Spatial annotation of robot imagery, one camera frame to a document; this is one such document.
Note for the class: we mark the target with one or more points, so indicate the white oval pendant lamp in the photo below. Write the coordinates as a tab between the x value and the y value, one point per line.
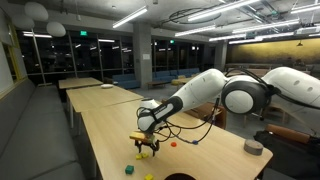
23	22
56	29
36	10

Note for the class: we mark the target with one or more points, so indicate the brown padded roll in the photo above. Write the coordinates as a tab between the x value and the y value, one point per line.
288	133

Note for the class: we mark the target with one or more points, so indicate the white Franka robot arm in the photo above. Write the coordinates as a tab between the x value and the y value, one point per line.
200	88

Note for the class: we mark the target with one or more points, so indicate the blue sofa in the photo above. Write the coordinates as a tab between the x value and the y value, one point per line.
126	81
166	75

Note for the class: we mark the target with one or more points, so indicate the small black pendant lamp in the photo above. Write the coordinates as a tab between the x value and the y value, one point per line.
300	43

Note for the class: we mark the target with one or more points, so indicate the white linear ceiling light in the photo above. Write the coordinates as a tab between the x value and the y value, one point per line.
130	16
266	26
195	30
223	9

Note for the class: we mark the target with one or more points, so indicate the white paper sign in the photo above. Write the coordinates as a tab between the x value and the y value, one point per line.
146	56

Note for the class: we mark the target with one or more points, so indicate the white plate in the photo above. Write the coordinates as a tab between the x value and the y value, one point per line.
106	86

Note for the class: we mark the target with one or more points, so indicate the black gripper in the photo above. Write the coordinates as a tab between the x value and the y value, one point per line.
147	144

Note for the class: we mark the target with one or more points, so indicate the concrete column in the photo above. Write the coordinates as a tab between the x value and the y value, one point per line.
142	43

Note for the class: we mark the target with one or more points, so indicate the light wood dining table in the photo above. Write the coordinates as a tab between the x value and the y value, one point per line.
182	80

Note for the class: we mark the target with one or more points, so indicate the black bowl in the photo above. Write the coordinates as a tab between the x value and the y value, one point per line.
180	176

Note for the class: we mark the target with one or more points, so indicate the yellow cube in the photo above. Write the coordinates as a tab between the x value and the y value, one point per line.
148	177
138	157

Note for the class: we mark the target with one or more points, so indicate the grey upholstered bench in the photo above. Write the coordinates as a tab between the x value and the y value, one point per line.
33	133

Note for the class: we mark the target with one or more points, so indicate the green cube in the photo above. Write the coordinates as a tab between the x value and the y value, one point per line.
129	169

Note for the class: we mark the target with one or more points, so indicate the grey cylinder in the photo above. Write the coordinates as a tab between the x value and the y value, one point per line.
253	147

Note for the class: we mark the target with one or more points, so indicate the wooden chair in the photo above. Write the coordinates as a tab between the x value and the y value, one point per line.
278	110
248	119

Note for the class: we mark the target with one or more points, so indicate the green exit sign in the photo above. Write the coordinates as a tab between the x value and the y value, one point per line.
172	41
83	33

